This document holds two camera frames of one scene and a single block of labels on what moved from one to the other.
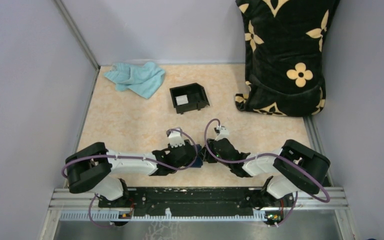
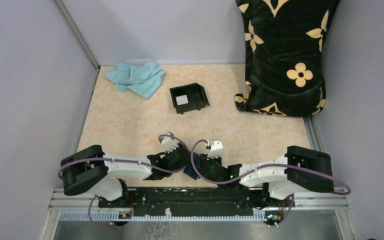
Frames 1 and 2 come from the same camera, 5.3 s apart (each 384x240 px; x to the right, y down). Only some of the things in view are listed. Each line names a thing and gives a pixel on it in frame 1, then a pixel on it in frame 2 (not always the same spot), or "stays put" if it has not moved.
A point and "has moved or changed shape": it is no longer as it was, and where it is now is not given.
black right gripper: x=206 y=157 -> x=203 y=157
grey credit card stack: x=182 y=100 stays put
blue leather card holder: x=199 y=162 has moved or changed shape
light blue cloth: x=145 y=80 stays put
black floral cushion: x=284 y=40 stays put
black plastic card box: x=196 y=96 stays put
